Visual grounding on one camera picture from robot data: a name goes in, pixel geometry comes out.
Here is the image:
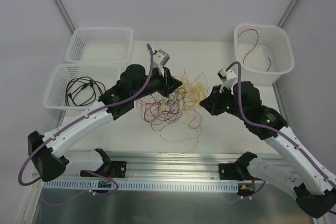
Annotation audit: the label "white perforated basket far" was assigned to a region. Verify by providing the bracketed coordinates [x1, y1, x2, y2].
[65, 27, 133, 65]

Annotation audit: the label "red wire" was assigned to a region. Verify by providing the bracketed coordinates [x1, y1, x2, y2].
[237, 28, 273, 72]

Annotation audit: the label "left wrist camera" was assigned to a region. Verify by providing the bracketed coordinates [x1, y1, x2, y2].
[153, 49, 170, 76]

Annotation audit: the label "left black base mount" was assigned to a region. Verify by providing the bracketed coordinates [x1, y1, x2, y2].
[91, 161, 127, 178]

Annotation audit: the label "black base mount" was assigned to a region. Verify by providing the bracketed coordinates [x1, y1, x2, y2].
[218, 163, 253, 181]
[91, 161, 127, 178]

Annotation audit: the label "white slotted cable duct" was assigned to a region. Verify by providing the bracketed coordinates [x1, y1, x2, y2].
[44, 179, 238, 193]

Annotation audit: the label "red yellow wires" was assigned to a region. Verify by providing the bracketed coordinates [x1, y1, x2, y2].
[136, 68, 211, 156]

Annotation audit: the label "white perforated basket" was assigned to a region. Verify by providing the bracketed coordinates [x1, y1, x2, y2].
[43, 63, 121, 110]
[65, 27, 133, 65]

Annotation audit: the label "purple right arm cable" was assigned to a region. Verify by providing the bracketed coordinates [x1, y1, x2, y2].
[227, 61, 336, 190]

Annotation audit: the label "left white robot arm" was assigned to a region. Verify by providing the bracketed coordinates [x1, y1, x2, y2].
[28, 64, 182, 182]

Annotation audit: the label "white solid tub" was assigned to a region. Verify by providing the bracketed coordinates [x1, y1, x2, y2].
[234, 23, 295, 86]

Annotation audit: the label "white perforated basket near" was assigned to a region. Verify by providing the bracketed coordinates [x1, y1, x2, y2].
[43, 63, 121, 110]

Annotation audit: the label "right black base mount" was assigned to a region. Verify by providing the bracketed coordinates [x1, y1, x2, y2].
[218, 163, 253, 181]

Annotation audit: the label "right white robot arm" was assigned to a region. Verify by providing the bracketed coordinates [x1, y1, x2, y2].
[199, 81, 335, 219]

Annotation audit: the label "black USB cable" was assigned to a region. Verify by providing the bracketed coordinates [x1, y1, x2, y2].
[65, 76, 107, 107]

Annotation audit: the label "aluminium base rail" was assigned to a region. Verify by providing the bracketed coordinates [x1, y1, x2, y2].
[32, 148, 257, 182]

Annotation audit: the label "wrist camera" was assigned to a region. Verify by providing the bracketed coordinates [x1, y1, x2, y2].
[153, 49, 170, 76]
[217, 69, 237, 93]

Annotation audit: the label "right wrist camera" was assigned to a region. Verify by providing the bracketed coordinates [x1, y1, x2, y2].
[217, 69, 237, 93]

